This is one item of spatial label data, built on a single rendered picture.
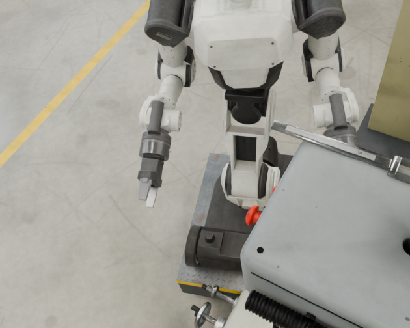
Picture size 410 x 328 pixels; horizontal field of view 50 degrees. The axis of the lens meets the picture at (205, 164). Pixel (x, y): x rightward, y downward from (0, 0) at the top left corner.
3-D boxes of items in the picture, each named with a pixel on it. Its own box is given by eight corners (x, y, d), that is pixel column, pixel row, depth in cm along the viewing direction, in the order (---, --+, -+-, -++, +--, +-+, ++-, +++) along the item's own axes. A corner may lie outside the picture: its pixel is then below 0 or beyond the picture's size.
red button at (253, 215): (243, 226, 84) (242, 217, 81) (253, 209, 86) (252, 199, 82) (259, 233, 83) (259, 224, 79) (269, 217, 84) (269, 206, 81)
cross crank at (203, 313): (188, 326, 189) (184, 319, 179) (202, 302, 194) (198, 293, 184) (221, 345, 183) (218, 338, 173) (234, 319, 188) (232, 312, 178)
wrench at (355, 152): (267, 133, 77) (267, 130, 76) (277, 117, 78) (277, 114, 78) (413, 185, 68) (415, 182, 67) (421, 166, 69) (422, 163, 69)
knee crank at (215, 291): (199, 292, 206) (197, 287, 201) (205, 280, 208) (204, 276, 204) (241, 315, 198) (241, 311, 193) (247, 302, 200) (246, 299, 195)
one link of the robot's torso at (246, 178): (230, 180, 188) (229, 77, 161) (271, 185, 184) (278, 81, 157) (222, 203, 176) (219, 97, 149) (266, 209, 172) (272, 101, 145)
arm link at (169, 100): (139, 132, 135) (149, 108, 145) (168, 135, 134) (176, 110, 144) (137, 114, 130) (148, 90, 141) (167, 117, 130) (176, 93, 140)
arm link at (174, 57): (161, 53, 158) (150, 17, 136) (198, 56, 157) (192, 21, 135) (157, 82, 155) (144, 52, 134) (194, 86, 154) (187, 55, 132)
